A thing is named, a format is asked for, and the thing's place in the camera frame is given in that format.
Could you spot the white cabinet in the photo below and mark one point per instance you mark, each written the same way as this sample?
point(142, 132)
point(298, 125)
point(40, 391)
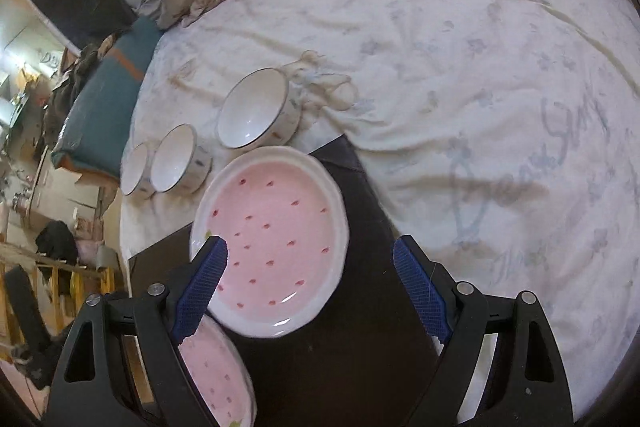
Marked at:
point(60, 187)

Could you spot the small white bowl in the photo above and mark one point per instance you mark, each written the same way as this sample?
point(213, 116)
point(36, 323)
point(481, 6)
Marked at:
point(134, 169)
point(175, 159)

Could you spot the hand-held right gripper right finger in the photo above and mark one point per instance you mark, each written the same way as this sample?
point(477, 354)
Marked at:
point(417, 287)

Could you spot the olive clothing pile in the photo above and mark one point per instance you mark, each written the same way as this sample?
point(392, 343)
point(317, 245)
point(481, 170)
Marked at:
point(70, 92)

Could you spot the large white bowl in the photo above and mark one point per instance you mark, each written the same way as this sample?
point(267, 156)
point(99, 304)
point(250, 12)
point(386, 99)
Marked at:
point(252, 112)

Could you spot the black mat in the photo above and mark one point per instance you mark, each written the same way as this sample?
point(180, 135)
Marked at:
point(360, 357)

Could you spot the teal pillow with orange stripe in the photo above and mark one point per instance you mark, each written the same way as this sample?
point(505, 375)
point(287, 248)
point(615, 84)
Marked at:
point(107, 107)

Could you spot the yellow wooden rack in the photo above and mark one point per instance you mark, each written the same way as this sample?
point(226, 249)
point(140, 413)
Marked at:
point(70, 277)

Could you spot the pink strawberry-print plate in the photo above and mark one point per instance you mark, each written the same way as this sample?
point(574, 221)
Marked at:
point(215, 382)
point(280, 232)

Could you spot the black cloth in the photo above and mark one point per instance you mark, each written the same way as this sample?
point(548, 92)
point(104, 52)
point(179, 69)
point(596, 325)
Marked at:
point(56, 242)

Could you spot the white printed bedsheet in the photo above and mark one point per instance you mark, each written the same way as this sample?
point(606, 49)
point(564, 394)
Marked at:
point(450, 82)

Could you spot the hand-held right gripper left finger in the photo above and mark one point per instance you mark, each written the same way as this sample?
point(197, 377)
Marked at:
point(207, 274)

